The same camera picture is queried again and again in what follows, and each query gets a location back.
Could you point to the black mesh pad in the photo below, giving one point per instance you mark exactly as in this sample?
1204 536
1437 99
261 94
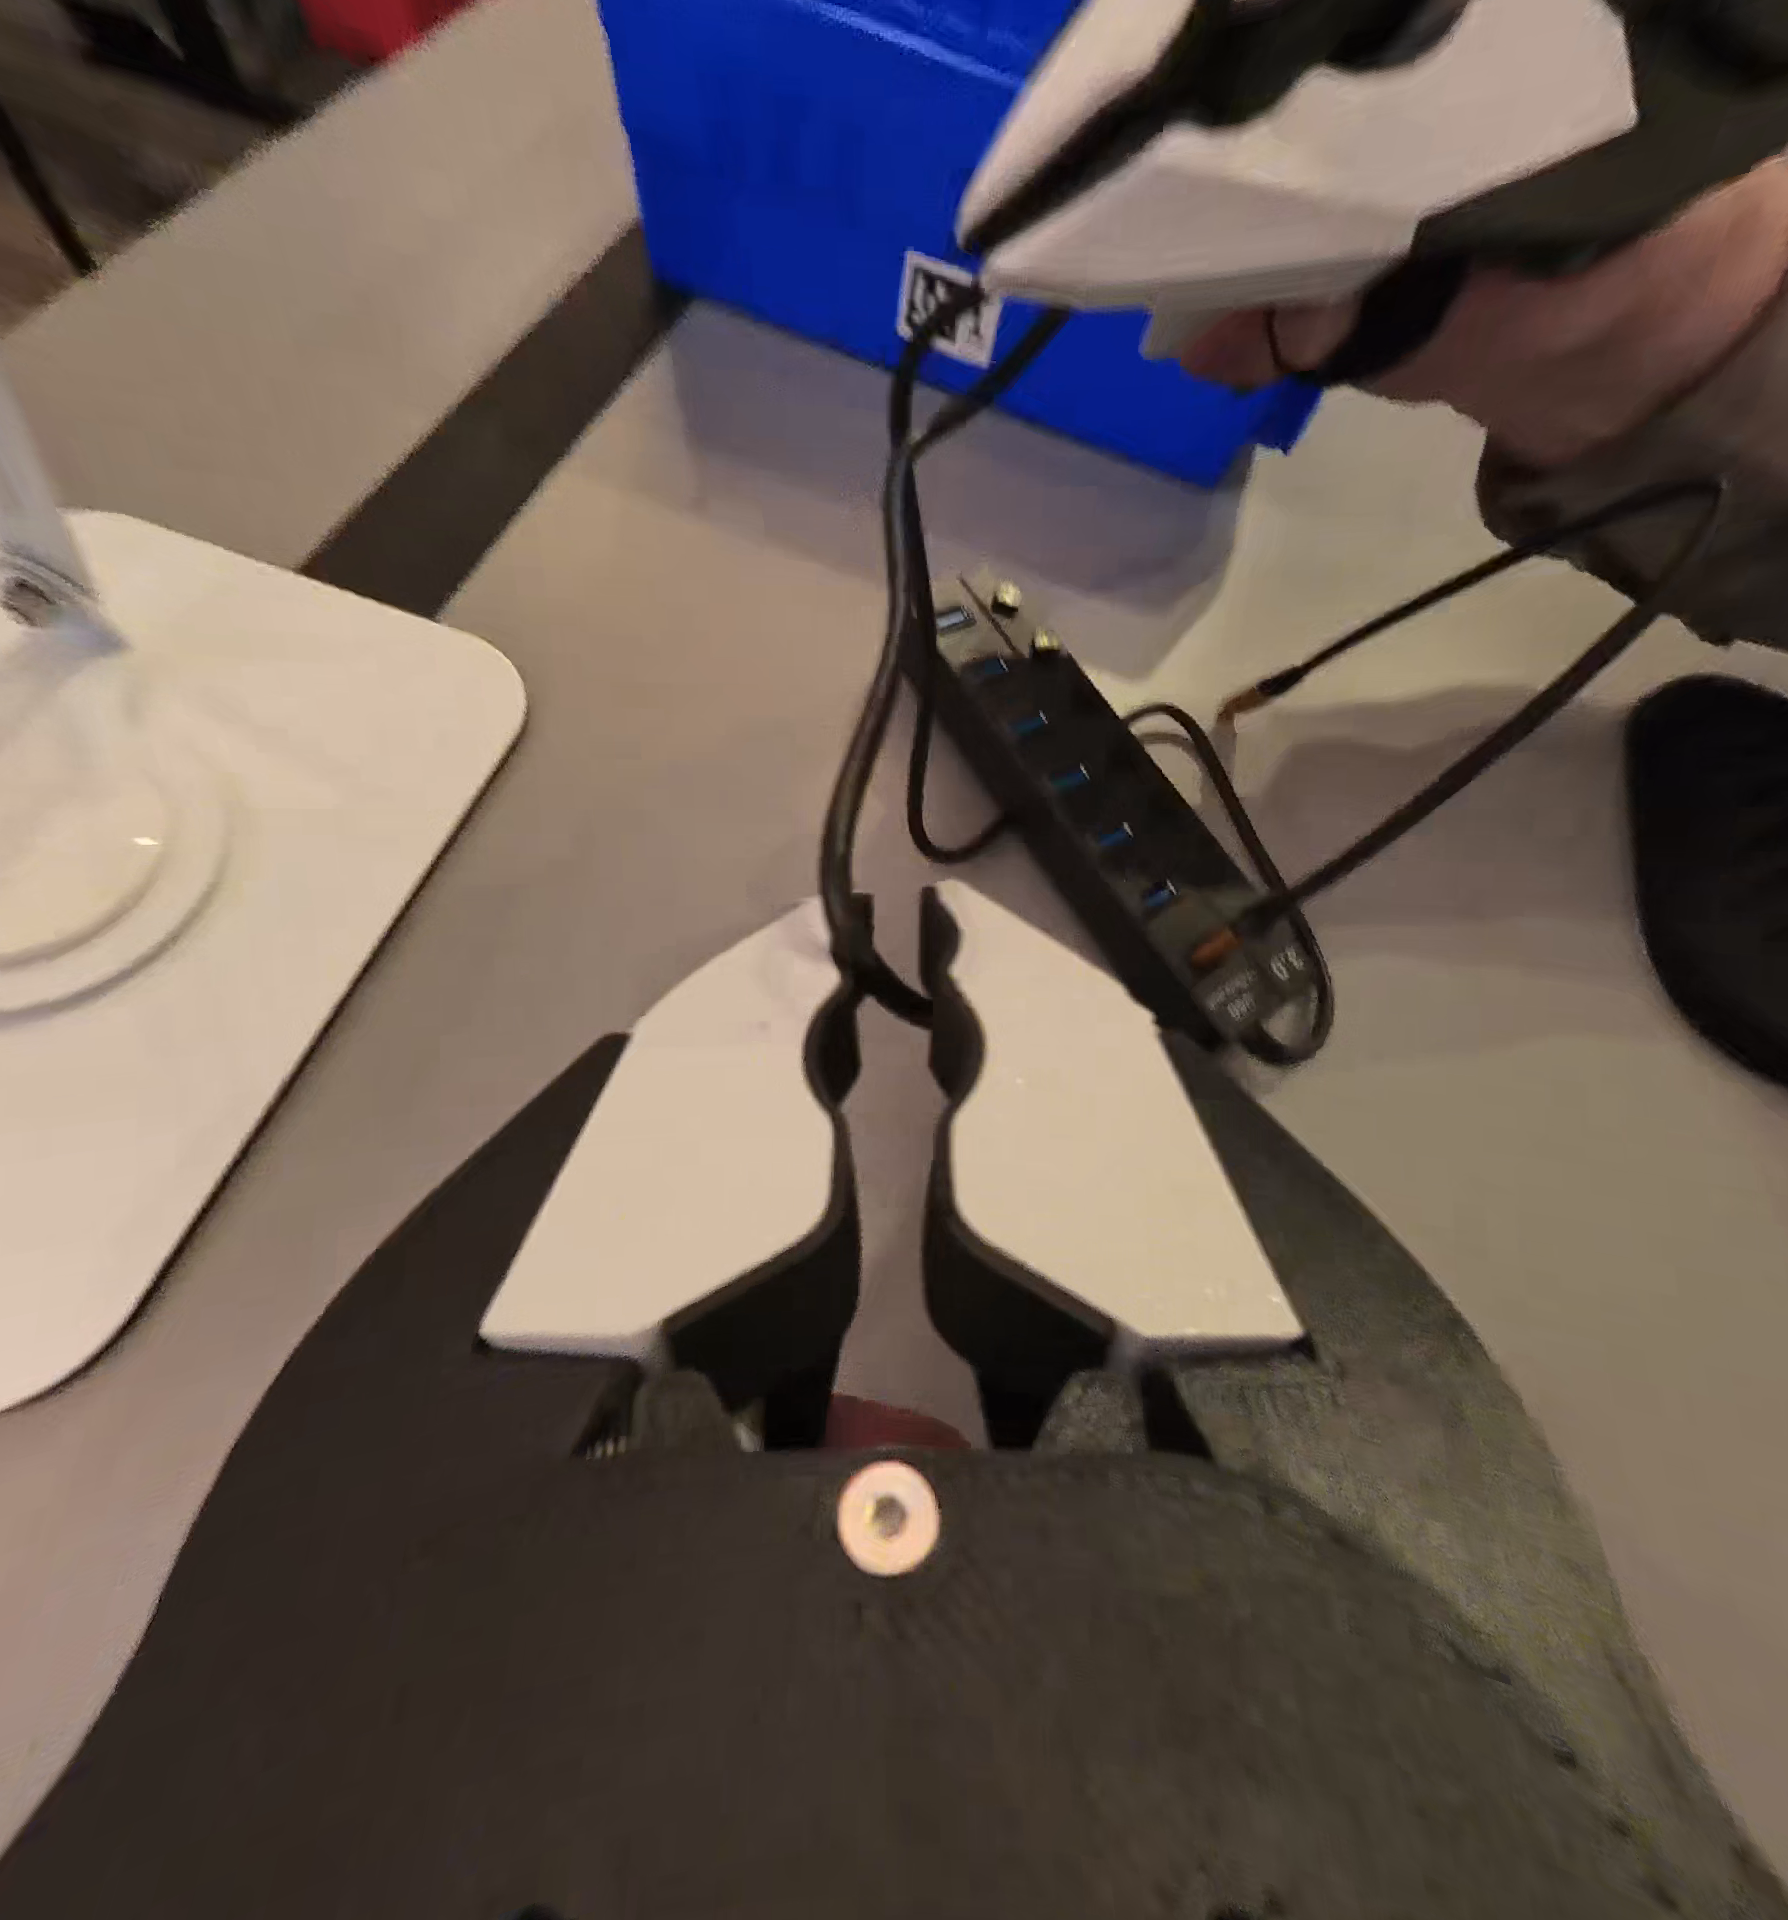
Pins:
1763 900

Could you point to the person's right hand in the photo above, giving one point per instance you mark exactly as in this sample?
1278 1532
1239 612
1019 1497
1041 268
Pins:
1613 345

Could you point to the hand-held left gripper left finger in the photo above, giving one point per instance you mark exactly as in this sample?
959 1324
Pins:
654 1199

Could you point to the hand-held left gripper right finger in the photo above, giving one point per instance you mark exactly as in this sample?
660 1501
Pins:
1105 1199

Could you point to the blue plastic bin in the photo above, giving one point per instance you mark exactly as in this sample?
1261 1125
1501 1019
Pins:
776 179

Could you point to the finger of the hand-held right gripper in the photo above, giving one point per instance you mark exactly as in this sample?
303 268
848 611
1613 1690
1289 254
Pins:
1090 105
1284 195

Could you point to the black multi-port usb hub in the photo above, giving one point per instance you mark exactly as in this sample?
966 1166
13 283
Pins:
1178 863

